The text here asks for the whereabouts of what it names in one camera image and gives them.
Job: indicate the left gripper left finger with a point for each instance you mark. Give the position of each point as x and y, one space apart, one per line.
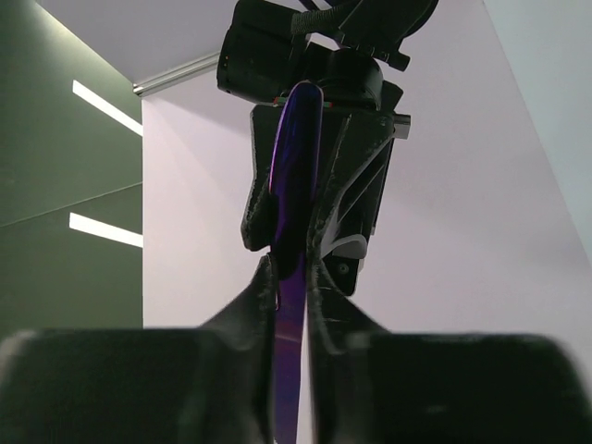
205 384

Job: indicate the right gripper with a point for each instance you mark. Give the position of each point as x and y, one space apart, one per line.
355 150

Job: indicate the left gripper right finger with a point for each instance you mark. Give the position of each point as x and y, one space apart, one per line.
370 385

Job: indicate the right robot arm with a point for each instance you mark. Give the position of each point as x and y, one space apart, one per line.
266 38

